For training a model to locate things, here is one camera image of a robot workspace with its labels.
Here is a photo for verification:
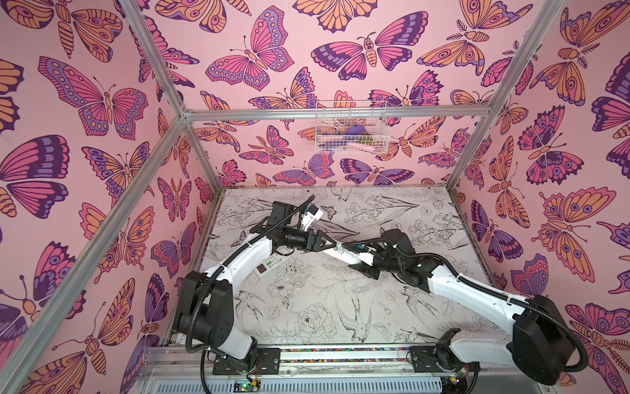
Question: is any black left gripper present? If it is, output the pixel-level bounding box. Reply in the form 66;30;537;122
280;229;336;254

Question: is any white remote control green sticker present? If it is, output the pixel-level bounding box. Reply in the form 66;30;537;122
324;244;374;267

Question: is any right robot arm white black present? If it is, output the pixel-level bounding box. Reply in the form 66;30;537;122
339;229;589;386

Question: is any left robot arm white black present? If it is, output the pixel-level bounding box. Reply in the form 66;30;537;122
174;195;336;370

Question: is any purple item in basket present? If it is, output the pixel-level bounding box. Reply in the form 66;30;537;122
345;125;369;137

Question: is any green circuit board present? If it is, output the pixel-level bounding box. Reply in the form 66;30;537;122
233;379;261;393

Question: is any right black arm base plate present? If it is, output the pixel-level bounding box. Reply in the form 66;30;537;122
406;343;480;378

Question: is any white wire basket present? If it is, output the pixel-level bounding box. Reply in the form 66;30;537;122
313;101;390;156

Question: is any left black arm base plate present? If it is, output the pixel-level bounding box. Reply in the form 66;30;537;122
213;347;282;376

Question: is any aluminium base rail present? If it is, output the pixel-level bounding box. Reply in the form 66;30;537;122
132;344;559;393

